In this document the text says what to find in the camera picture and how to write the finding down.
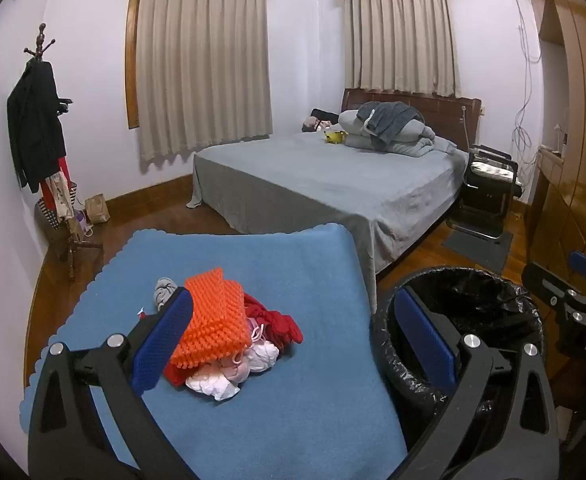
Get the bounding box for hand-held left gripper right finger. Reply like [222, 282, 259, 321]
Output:
[393, 290, 561, 480]

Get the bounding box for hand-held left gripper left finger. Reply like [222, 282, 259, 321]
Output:
[27, 286, 208, 480]

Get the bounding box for grey sock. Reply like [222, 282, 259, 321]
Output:
[154, 278, 178, 311]

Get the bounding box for orange bumpy foam sheet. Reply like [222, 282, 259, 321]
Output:
[169, 267, 254, 370]

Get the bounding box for trash bin with black bag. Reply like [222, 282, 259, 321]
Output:
[370, 266, 546, 461]

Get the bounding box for pink face mask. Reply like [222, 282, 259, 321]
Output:
[244, 316, 270, 347]

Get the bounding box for red plastic bag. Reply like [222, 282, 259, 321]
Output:
[245, 295, 304, 356]

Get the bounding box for grey floor mat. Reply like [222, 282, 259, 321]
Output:
[442, 227, 514, 273]

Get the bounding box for black metal chair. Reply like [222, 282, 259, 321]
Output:
[445, 144, 521, 241]

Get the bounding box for pale chair cushion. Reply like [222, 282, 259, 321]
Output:
[470, 160, 518, 181]

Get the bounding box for blue scalloped table cloth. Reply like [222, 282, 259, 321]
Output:
[19, 223, 408, 480]

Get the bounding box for brown paper bag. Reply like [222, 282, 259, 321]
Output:
[84, 193, 111, 225]

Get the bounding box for striped tote bag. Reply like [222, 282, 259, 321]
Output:
[35, 180, 86, 231]

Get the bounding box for beige cloth bag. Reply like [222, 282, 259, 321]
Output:
[48, 170, 74, 221]

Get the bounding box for bed with grey sheet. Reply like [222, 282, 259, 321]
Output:
[187, 132, 471, 313]

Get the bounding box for red garment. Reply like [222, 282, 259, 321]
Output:
[40, 157, 74, 213]

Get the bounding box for grey folded quilt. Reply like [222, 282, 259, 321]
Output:
[338, 109, 458, 160]

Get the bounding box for brown wooden headboard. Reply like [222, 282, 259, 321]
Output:
[341, 88, 482, 151]

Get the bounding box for dark grey garment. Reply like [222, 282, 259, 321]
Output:
[355, 101, 426, 143]

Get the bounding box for black coat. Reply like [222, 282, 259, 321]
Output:
[7, 60, 74, 195]

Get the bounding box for wide beige curtain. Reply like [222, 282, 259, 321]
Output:
[137, 0, 274, 163]

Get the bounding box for narrow beige curtain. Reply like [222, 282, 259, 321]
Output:
[344, 0, 461, 98]

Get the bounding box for wooden coat rack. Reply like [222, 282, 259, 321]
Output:
[23, 22, 104, 281]

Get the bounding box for white wall cables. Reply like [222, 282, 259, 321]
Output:
[510, 0, 544, 166]

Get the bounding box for wooden window frame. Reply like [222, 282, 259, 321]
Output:
[127, 0, 141, 130]

